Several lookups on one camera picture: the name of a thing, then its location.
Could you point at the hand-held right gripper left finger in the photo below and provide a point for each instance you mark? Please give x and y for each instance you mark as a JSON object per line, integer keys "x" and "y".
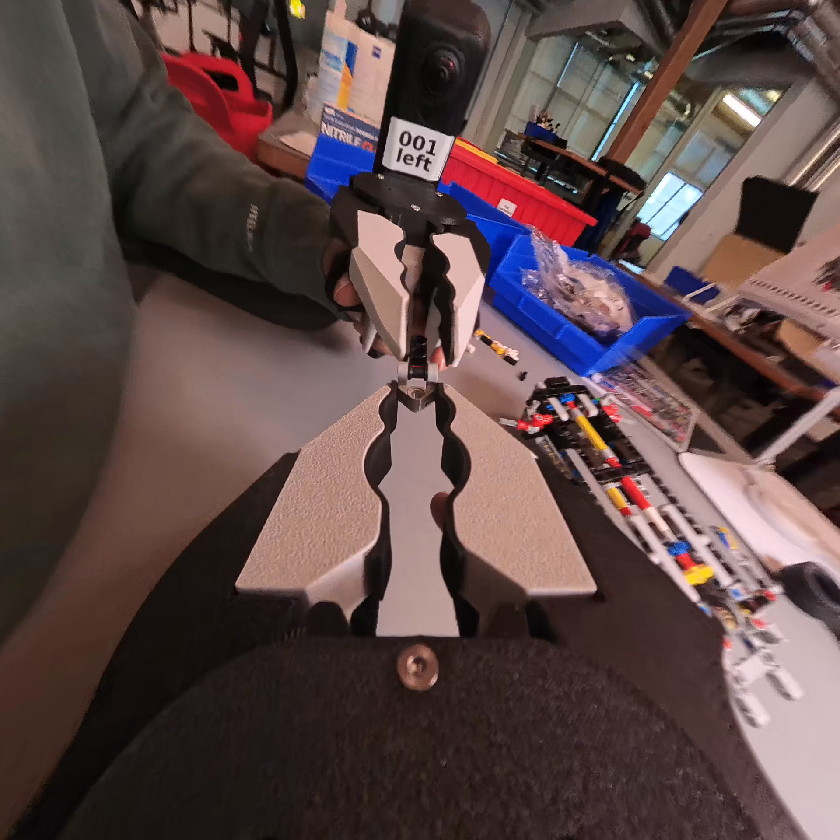
{"x": 315, "y": 518}

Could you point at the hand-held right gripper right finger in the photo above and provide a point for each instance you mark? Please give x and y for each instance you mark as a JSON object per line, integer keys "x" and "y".
{"x": 518, "y": 518}

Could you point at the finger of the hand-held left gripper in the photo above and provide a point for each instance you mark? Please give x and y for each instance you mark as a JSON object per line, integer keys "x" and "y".
{"x": 467, "y": 289}
{"x": 380, "y": 289}

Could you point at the small grey red lego piece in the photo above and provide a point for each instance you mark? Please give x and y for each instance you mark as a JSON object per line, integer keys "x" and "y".
{"x": 417, "y": 394}

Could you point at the person's left forearm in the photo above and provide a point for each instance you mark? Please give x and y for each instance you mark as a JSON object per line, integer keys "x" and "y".
{"x": 210, "y": 197}

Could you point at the yellow black lego piece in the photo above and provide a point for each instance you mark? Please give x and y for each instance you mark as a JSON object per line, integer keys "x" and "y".
{"x": 499, "y": 348}

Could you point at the lego car chassis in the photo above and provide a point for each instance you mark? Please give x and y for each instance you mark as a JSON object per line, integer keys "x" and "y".
{"x": 630, "y": 489}

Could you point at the lego instruction booklet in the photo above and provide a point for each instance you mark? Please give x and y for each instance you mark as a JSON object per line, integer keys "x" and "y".
{"x": 649, "y": 403}

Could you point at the black lego tyre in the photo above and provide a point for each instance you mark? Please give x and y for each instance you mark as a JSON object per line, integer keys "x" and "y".
{"x": 810, "y": 597}

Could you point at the person's left hand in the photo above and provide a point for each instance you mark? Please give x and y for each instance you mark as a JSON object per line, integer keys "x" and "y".
{"x": 336, "y": 259}

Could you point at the person's right hand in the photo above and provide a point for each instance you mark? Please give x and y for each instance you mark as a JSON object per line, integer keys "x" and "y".
{"x": 441, "y": 510}

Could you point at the blue labelled plastic bin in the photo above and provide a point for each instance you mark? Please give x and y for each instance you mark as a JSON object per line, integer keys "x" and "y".
{"x": 492, "y": 223}

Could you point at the white cardboard box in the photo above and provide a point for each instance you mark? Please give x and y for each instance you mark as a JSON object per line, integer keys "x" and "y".
{"x": 354, "y": 65}

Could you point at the clear plastic bag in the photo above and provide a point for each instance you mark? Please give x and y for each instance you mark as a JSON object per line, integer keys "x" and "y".
{"x": 577, "y": 282}

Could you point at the red plastic bin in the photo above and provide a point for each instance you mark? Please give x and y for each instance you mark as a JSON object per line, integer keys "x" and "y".
{"x": 518, "y": 190}

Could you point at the blue glove box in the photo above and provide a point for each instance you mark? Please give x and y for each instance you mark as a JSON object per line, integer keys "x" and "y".
{"x": 341, "y": 151}

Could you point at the wooden desk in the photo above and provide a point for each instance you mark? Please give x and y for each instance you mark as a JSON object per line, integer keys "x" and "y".
{"x": 571, "y": 157}

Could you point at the red plastic container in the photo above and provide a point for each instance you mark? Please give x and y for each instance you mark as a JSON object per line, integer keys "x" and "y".
{"x": 216, "y": 98}

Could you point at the brown cardboard box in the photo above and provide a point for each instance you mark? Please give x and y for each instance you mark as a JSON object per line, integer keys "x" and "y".
{"x": 728, "y": 262}

